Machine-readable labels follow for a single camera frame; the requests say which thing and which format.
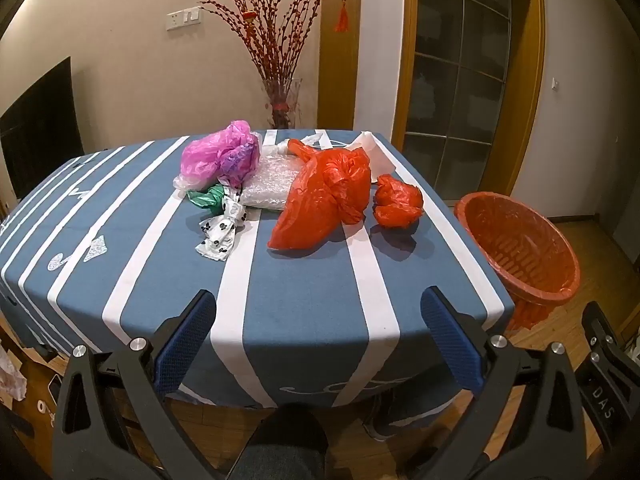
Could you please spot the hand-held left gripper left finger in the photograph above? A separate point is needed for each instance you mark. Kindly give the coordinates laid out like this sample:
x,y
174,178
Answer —
x,y
185,345

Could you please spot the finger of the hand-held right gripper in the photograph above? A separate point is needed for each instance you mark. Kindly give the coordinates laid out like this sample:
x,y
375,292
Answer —
x,y
602,332

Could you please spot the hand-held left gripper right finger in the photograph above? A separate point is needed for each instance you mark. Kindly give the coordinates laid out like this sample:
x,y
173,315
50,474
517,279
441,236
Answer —
x,y
450,335

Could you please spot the red basket with red liner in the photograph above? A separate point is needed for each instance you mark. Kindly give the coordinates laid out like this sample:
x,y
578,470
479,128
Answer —
x,y
520,250

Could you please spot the white paw print bag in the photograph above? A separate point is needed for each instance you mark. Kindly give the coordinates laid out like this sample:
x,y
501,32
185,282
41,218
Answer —
x,y
220,232

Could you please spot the small red plastic bag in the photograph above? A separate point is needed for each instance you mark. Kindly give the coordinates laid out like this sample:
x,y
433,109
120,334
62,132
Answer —
x,y
397,201

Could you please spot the dark green plastic bag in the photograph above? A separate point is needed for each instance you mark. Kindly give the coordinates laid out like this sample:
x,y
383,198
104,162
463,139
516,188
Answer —
x,y
205,197

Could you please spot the bubble wrap sheet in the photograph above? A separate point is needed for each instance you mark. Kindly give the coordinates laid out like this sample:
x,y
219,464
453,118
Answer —
x,y
265,185

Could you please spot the white plastic bag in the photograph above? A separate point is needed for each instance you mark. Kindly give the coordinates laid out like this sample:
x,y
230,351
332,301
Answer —
x,y
380,157
11,372

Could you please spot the large red plastic bag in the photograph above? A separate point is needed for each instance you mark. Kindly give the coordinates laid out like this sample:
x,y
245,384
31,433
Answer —
x,y
315,200

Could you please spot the purple plastic bag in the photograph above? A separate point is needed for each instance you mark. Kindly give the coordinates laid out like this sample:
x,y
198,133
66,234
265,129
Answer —
x,y
240,160

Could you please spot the pink plastic bag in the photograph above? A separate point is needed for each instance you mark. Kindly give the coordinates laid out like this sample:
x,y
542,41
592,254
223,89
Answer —
x,y
210,152

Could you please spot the grey shoe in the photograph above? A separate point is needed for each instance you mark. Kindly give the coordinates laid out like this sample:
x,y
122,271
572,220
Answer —
x,y
380,417

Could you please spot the blue white striped tablecloth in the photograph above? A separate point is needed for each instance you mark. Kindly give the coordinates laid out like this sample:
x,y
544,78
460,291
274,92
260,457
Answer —
x,y
300,300

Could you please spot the dark phone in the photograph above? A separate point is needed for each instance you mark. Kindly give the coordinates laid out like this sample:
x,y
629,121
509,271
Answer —
x,y
54,387

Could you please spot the person's leg in dark trousers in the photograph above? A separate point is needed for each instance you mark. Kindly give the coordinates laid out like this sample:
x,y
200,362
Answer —
x,y
280,445

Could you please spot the white tape rolls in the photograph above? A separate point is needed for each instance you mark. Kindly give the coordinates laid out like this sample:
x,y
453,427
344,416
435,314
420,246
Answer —
x,y
46,412

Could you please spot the glass vase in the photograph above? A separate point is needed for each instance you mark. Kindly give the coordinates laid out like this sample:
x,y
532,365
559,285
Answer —
x,y
282,102

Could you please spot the black television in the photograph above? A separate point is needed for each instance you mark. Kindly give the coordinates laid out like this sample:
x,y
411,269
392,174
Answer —
x,y
42,125

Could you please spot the red berry branches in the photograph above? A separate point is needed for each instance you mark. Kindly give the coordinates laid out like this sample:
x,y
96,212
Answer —
x,y
270,25

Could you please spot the glass door with wooden frame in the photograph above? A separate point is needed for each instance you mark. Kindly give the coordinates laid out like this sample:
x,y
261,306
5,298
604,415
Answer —
x,y
450,75

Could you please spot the white wall socket panel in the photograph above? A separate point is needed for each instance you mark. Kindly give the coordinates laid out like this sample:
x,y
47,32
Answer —
x,y
183,17

